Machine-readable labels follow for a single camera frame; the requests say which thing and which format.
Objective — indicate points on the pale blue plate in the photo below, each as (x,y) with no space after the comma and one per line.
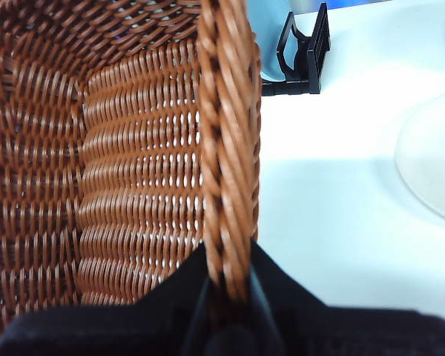
(267,41)

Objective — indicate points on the white flat plate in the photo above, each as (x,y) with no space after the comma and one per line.
(434,159)

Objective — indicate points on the black dish rack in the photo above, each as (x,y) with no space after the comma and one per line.
(311,55)

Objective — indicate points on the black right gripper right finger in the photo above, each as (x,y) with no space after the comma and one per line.
(356,333)

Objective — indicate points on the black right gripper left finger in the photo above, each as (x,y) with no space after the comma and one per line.
(115,330)

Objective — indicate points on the brown woven wicker basket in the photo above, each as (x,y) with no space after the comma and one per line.
(133,167)

